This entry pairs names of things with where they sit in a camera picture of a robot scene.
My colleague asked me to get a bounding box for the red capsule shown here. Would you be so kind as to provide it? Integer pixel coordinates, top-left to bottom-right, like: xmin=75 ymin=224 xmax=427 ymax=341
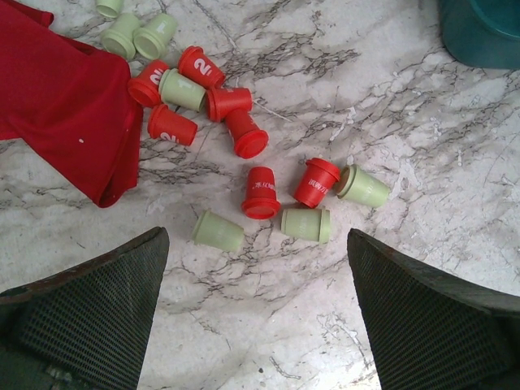
xmin=241 ymin=167 xmax=280 ymax=220
xmin=293 ymin=158 xmax=340 ymax=208

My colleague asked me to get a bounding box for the red capsule cluster one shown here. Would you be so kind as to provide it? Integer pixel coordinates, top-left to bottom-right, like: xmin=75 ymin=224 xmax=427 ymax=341
xmin=177 ymin=45 xmax=226 ymax=89

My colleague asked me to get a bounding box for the red capsule cluster three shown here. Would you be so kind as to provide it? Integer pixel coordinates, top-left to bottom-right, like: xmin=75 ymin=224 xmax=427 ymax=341
xmin=206 ymin=88 xmax=253 ymax=122

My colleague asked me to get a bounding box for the red capsule lower right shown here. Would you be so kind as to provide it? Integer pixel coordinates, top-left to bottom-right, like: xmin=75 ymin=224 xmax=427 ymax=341
xmin=293 ymin=158 xmax=340 ymax=208

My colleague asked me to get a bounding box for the red capsule lower middle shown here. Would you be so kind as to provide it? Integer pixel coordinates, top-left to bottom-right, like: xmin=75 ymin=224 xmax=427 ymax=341
xmin=241 ymin=167 xmax=280 ymax=220

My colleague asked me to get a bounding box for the green capsule in cluster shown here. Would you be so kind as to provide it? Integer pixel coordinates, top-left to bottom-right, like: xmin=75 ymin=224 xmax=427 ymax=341
xmin=158 ymin=68 xmax=206 ymax=112

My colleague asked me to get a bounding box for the green capsule far left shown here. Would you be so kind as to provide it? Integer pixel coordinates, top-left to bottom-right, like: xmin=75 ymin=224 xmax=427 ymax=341
xmin=95 ymin=0 xmax=124 ymax=19

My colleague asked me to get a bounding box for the red capsule cluster two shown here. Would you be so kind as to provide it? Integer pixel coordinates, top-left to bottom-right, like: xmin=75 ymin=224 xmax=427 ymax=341
xmin=147 ymin=104 xmax=198 ymax=146

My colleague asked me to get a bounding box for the teal storage basket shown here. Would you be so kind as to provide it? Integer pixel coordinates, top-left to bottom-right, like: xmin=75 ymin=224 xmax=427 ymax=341
xmin=437 ymin=0 xmax=519 ymax=70

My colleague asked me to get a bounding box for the red cloth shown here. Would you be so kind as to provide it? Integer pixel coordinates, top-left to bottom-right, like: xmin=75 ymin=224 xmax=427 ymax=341
xmin=1 ymin=1 xmax=143 ymax=208

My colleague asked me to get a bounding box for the red capsule cluster four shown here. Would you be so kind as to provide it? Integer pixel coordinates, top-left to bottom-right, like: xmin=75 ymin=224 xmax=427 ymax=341
xmin=224 ymin=109 xmax=269 ymax=159

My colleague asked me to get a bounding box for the green capsule lower middle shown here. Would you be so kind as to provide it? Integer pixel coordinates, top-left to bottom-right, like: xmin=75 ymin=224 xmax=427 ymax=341
xmin=281 ymin=209 xmax=332 ymax=244

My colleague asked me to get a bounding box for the green capsule pair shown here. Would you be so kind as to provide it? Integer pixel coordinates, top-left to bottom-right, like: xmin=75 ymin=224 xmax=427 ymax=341
xmin=101 ymin=13 xmax=141 ymax=61
xmin=133 ymin=13 xmax=178 ymax=60

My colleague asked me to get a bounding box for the red capsule cluster five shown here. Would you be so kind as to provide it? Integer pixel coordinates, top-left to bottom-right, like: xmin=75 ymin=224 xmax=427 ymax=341
xmin=128 ymin=59 xmax=169 ymax=107

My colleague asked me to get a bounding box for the green capsule lower left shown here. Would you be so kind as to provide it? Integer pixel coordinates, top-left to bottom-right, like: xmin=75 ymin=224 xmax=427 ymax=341
xmin=192 ymin=210 xmax=245 ymax=252

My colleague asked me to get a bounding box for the green capsule beside basket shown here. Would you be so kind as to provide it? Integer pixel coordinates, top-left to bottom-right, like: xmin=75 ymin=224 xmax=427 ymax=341
xmin=334 ymin=164 xmax=390 ymax=208

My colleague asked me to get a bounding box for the green capsule pair left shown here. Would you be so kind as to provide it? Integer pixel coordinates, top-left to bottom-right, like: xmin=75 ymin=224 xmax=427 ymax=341
xmin=101 ymin=13 xmax=141 ymax=61

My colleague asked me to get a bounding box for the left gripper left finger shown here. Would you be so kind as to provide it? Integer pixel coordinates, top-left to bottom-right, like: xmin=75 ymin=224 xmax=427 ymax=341
xmin=1 ymin=227 xmax=170 ymax=389

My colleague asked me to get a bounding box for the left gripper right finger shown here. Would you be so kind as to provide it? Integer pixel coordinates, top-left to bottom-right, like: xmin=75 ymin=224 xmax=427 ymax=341
xmin=347 ymin=229 xmax=519 ymax=389

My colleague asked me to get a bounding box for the green capsule pair right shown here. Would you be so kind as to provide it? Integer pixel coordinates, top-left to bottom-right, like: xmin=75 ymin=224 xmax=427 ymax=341
xmin=133 ymin=13 xmax=178 ymax=60

